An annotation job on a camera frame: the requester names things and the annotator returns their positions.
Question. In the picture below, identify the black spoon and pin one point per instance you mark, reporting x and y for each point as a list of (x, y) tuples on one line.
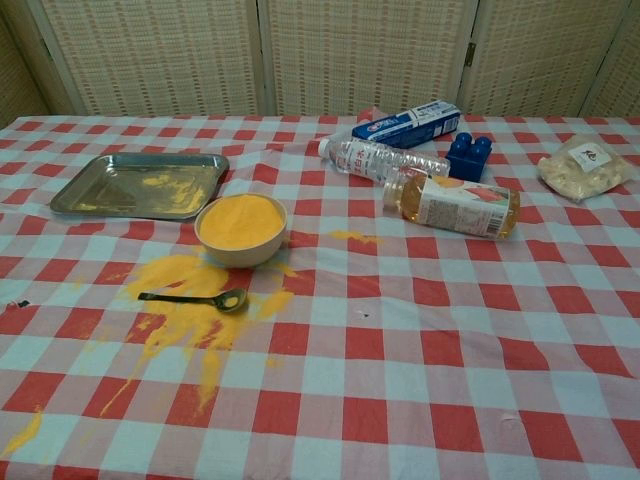
[(230, 301)]

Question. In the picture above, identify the off-white bowl of yellow powder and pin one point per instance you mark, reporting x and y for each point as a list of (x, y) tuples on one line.
[(240, 252)]

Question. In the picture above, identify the metal tray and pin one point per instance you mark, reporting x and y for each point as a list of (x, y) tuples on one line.
[(110, 185)]

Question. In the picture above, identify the clear water bottle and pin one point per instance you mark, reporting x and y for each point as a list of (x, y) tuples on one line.
[(380, 161)]

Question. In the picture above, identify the amber juice bottle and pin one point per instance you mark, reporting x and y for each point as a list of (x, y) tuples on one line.
[(450, 207)]

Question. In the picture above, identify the blue toothpaste box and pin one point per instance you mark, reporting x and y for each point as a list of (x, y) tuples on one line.
[(400, 131)]

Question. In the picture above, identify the red white checkered tablecloth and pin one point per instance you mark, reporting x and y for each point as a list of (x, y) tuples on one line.
[(400, 350)]

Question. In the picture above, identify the spilled yellow powder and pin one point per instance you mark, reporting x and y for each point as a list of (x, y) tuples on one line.
[(165, 275)]

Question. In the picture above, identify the blue toy brick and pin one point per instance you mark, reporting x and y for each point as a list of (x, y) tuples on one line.
[(467, 164)]

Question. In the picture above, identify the woven folding screen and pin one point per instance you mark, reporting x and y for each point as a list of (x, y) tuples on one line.
[(150, 50)]

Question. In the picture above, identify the clear bag of snacks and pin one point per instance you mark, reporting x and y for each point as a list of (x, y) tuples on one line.
[(580, 174)]

